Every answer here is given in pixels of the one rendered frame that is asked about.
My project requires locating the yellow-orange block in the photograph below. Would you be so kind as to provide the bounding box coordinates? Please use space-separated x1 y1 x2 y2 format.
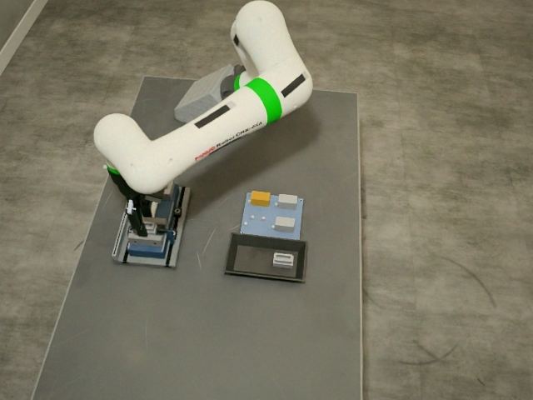
251 191 270 207

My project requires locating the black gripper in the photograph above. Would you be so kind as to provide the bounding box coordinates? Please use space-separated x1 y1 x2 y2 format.
118 186 152 237

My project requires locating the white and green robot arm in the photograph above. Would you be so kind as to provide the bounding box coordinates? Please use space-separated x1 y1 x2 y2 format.
93 0 312 203

